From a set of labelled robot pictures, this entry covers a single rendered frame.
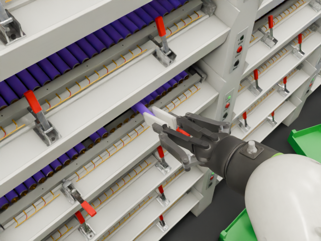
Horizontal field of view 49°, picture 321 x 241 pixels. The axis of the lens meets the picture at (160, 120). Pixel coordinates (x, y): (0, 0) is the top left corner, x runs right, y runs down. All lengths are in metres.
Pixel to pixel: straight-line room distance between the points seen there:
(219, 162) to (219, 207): 0.99
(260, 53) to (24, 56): 0.75
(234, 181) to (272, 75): 0.77
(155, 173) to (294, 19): 0.65
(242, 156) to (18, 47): 0.36
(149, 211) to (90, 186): 0.43
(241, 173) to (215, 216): 1.00
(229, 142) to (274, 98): 0.93
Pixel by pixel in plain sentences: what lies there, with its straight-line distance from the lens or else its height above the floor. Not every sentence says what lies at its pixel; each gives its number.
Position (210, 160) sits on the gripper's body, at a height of 0.90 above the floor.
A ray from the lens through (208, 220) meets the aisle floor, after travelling 1.56.
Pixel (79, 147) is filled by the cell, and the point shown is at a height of 0.80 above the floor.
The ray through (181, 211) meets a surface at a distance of 1.40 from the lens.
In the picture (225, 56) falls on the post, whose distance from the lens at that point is 0.86.
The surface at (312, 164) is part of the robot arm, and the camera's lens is 0.43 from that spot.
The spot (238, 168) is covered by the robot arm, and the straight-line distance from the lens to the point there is 0.58.
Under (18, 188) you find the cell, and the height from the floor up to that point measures 0.80.
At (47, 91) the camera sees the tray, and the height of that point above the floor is 1.00.
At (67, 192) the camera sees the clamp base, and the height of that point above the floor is 0.78.
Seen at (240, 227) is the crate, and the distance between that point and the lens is 1.57.
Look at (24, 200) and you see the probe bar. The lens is 0.75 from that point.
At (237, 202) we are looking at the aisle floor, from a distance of 1.62.
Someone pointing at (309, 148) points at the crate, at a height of 0.00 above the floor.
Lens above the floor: 1.42
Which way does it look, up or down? 50 degrees down
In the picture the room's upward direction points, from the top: straight up
